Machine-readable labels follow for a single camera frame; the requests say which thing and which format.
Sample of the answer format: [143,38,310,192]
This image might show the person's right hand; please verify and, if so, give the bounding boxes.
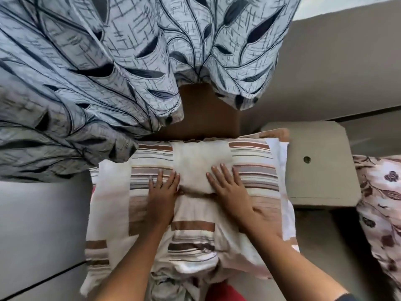
[206,163,256,226]

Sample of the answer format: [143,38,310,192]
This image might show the person's left hand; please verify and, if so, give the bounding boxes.
[145,169,182,228]

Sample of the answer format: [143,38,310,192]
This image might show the brown striped patchwork blanket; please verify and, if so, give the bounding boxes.
[80,128,300,298]

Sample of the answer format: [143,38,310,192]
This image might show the light blue bed sheet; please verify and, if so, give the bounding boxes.
[149,274,209,301]

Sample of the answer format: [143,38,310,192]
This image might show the pink floral bed sheet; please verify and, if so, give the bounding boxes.
[352,155,401,292]

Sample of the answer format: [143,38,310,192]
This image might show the person's left forearm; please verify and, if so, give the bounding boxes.
[94,222,170,301]

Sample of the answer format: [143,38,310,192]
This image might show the person's right forearm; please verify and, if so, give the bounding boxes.
[241,213,348,301]

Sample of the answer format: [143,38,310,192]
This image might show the person's pink garment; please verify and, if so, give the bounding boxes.
[205,280,248,301]

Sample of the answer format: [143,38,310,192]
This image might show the brown chair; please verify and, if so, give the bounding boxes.
[153,83,242,141]

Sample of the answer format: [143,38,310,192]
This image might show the narrow blue leaf print curtain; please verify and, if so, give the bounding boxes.
[0,0,303,183]

